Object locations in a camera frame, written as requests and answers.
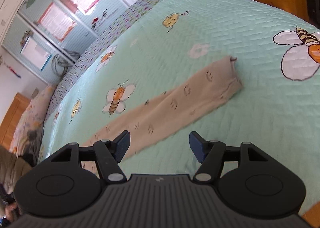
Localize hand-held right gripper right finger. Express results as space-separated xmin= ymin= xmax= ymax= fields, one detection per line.
xmin=189 ymin=131 xmax=269 ymax=185

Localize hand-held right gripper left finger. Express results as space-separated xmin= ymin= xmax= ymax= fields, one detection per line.
xmin=51 ymin=130 xmax=131 ymax=185

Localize cream smiley print pants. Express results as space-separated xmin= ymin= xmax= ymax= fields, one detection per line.
xmin=81 ymin=55 xmax=243 ymax=168

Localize floral pillow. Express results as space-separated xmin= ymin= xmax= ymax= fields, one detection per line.
xmin=9 ymin=84 xmax=57 ymax=158

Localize person's body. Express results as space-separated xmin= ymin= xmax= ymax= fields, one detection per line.
xmin=0 ymin=145 xmax=33 ymax=193

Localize wooden headboard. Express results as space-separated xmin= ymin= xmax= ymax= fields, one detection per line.
xmin=0 ymin=93 xmax=32 ymax=143

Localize green bee print bed cover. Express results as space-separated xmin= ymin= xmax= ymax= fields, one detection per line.
xmin=37 ymin=0 xmax=320 ymax=218

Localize white wardrobe with sliding doors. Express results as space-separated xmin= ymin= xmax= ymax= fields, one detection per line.
xmin=0 ymin=0 xmax=160 ymax=85

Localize blue bordered poster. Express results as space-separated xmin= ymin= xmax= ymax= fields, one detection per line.
xmin=20 ymin=37 xmax=52 ymax=71

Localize orange bordered poster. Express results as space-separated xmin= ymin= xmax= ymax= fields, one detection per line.
xmin=39 ymin=2 xmax=77 ymax=42

